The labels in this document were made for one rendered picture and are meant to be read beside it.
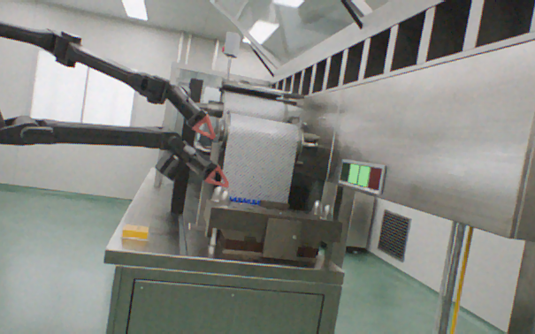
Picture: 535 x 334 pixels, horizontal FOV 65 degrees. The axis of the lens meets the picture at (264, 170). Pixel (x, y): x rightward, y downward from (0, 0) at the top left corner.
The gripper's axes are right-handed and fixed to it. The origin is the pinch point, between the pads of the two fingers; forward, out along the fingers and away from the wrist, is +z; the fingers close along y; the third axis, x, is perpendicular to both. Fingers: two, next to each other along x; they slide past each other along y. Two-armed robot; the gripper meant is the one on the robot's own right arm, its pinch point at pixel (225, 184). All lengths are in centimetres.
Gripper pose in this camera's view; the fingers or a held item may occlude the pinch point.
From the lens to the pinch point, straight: 137.3
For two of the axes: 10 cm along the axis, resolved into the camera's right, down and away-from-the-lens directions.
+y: 2.2, 0.9, -9.7
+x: 6.2, -7.8, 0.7
